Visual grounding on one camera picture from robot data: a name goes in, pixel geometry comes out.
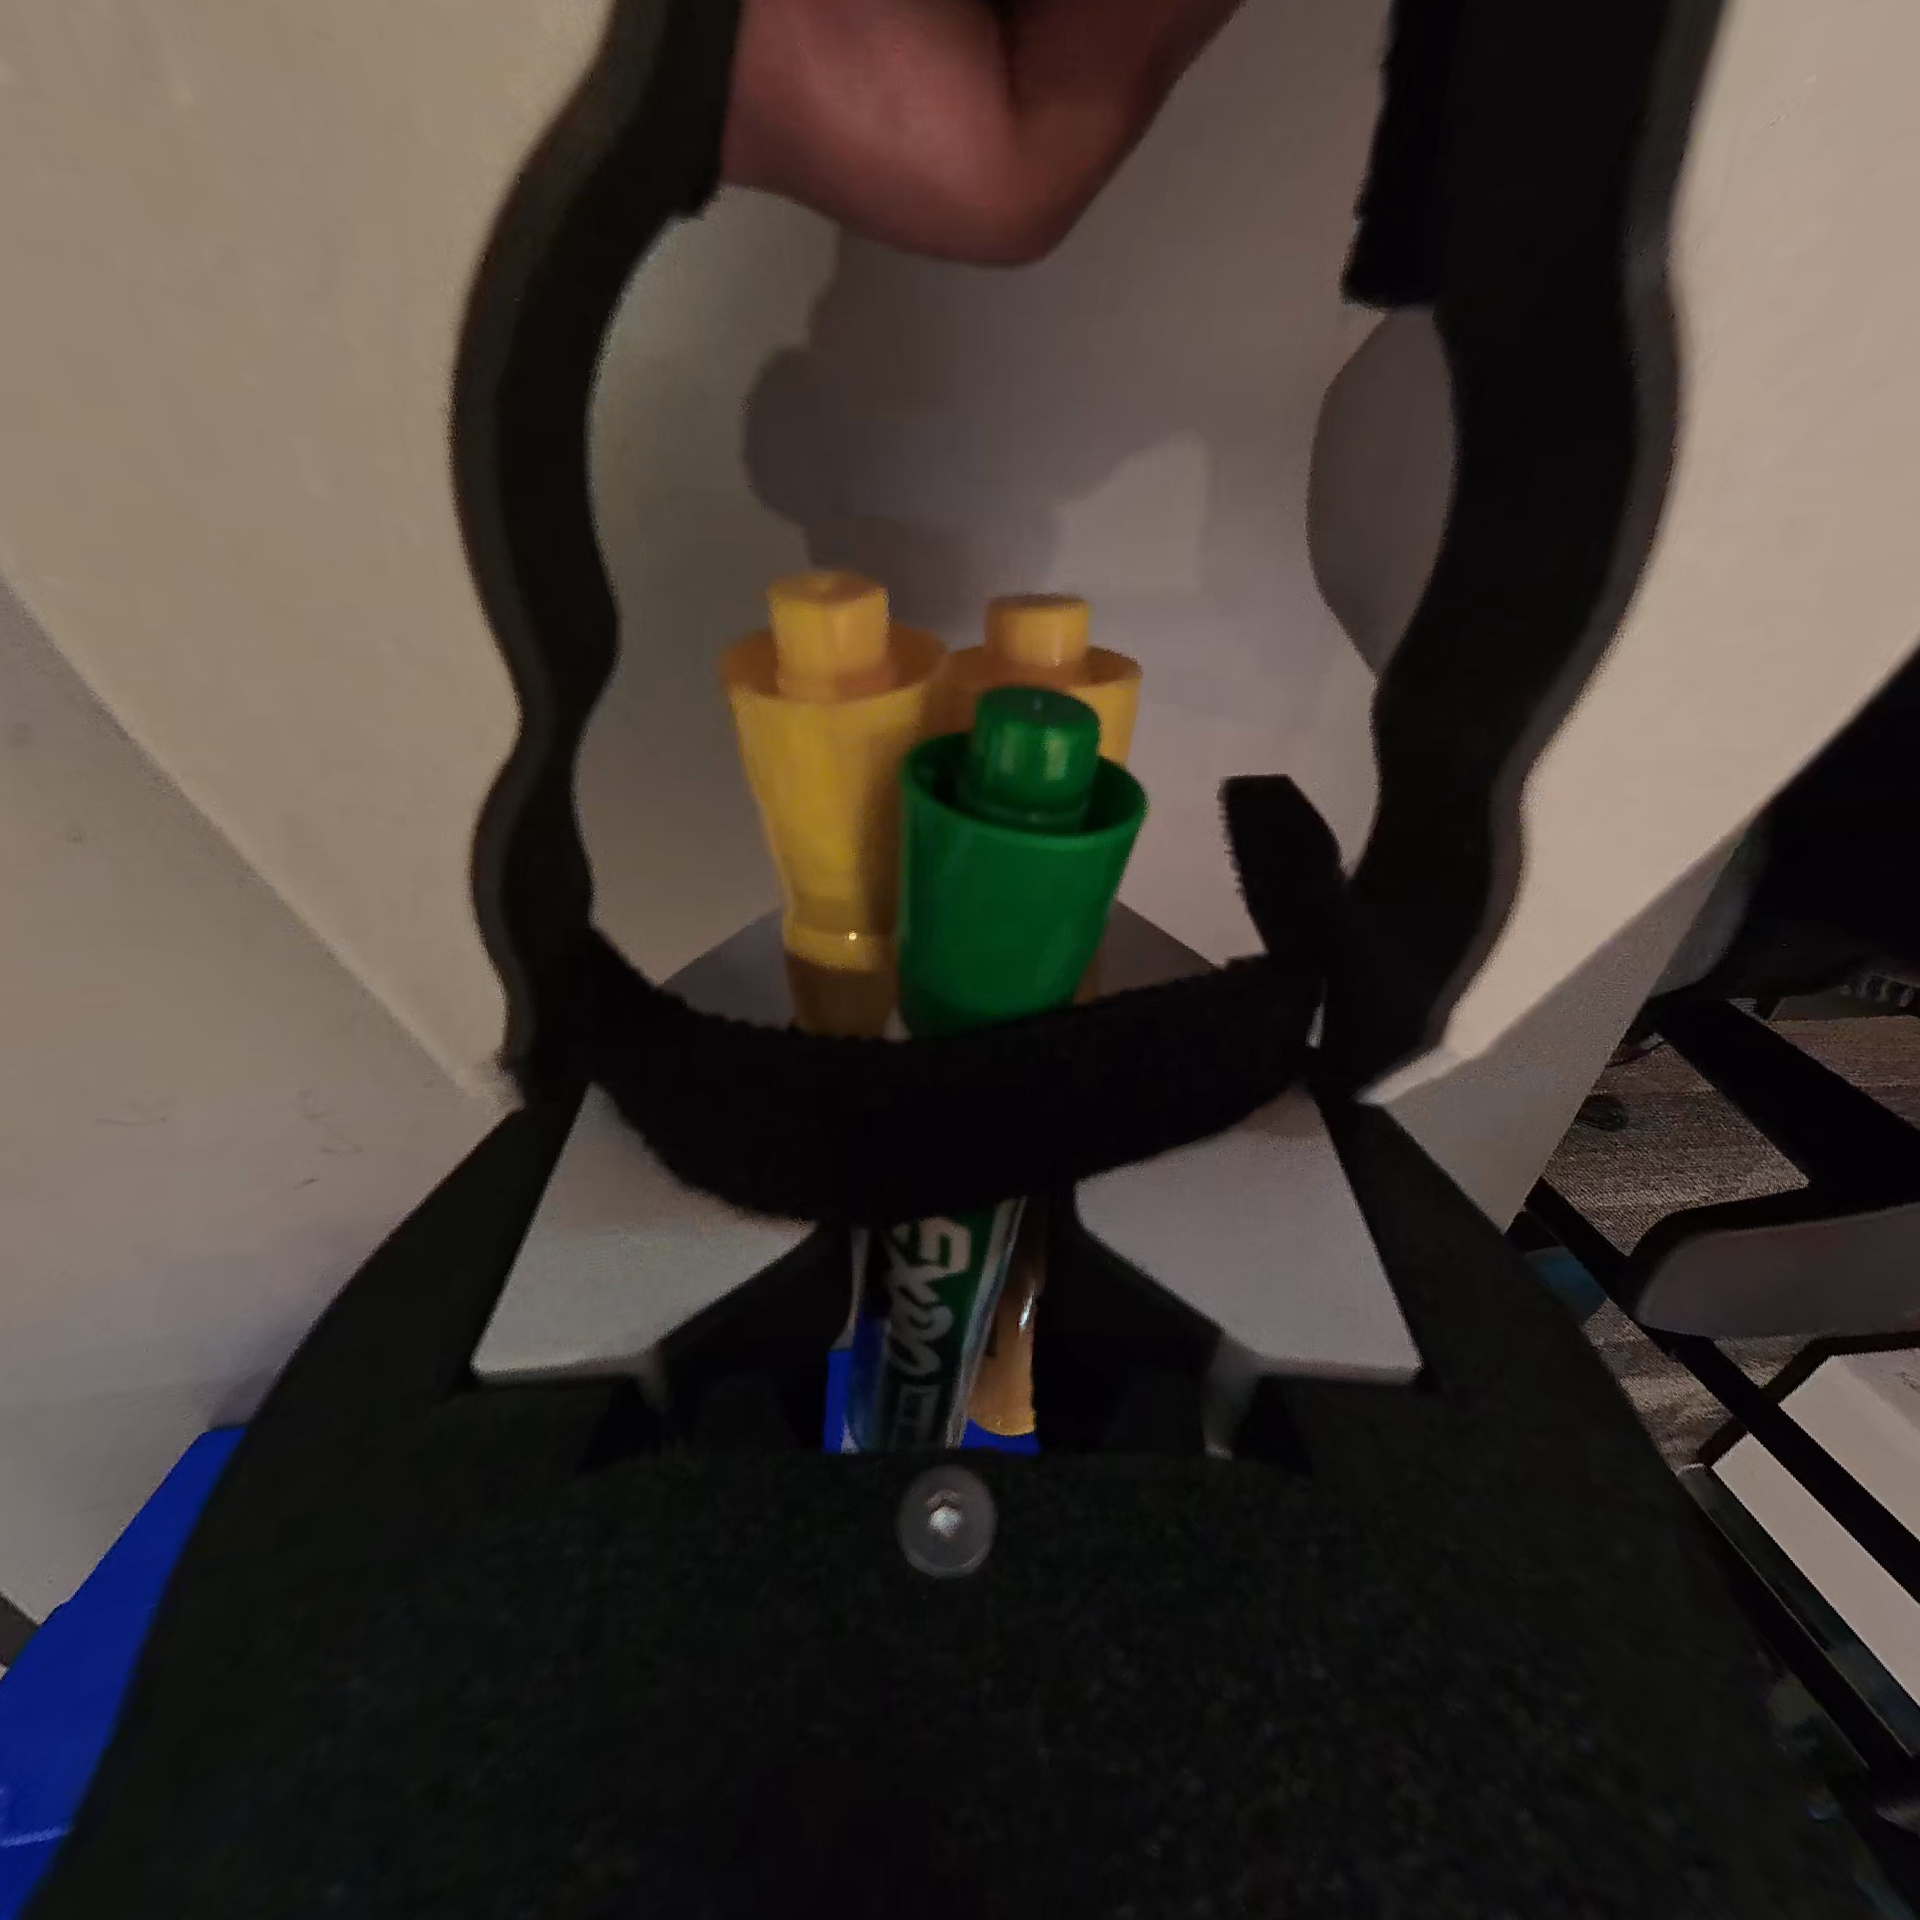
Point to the blue plastic bin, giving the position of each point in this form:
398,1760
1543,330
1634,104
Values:
90,1650

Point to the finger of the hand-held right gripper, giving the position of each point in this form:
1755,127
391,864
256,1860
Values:
1799,299
225,299

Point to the green white dry-erase marker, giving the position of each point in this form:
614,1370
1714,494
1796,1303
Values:
1019,902

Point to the person's right hand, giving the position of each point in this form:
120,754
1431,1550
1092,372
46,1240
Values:
930,119

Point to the yellow highlighter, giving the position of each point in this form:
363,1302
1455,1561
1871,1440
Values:
818,779
1035,646

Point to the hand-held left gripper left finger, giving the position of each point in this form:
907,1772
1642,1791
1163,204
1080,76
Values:
630,1244

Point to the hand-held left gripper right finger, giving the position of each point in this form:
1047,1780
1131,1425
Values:
1260,1244

